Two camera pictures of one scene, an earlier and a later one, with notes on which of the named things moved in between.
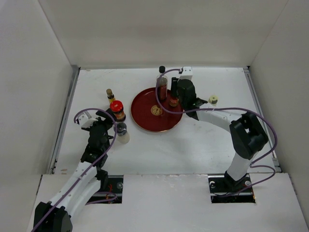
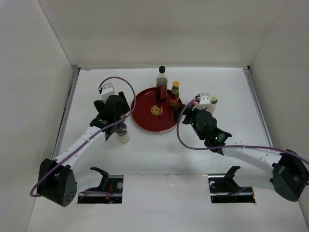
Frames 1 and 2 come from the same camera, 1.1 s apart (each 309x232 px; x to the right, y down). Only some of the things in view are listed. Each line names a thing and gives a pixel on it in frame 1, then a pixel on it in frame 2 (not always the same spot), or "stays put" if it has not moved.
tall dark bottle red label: x=162 y=84 stays put
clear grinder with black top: x=123 y=136 stays put
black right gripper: x=174 y=86 -> x=175 y=110
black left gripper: x=108 y=122 -> x=101 y=106
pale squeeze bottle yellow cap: x=213 y=99 stays put
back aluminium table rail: x=194 y=68 stays put
